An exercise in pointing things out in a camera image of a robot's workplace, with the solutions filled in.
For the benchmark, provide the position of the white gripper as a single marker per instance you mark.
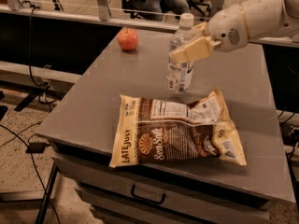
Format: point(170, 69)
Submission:
point(224, 29)

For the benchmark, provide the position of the clear plastic water bottle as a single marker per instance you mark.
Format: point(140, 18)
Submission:
point(179, 69)

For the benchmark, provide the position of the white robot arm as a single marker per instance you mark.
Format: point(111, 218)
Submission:
point(271, 18)

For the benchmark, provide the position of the brown Late July chip bag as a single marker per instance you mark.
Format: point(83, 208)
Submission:
point(158, 131)

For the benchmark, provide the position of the seated person in jeans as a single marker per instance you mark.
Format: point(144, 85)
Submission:
point(153, 9)

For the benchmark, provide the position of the red apple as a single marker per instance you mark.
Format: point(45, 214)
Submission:
point(127, 39)

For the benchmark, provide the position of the grey drawer cabinet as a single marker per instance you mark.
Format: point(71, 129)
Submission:
point(82, 128)

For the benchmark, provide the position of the black power adapter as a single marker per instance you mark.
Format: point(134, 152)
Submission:
point(36, 147)

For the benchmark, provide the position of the black drawer handle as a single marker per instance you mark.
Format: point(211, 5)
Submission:
point(148, 196)

